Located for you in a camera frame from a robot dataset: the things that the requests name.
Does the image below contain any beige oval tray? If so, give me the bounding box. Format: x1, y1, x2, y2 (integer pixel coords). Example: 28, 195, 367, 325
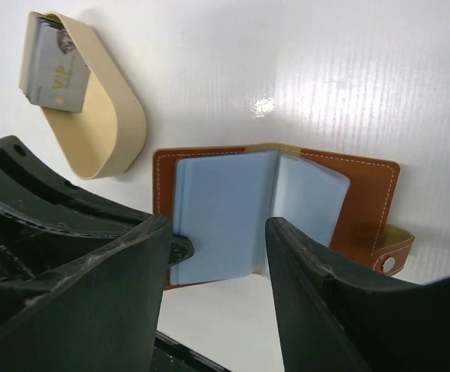
38, 12, 147, 180

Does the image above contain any brown leather card holder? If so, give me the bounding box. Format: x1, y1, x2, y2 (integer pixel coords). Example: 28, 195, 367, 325
153, 143, 414, 288

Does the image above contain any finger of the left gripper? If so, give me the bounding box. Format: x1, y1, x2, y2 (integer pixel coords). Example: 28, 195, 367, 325
0, 136, 149, 231
0, 216, 194, 306

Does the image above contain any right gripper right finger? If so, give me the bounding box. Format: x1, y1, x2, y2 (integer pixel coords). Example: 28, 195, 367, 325
265, 218, 450, 371

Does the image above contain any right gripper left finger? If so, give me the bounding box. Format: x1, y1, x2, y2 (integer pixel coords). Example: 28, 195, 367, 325
0, 216, 170, 371

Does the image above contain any silver credit card stack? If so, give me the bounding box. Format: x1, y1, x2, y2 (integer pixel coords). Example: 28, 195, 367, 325
19, 12, 90, 113

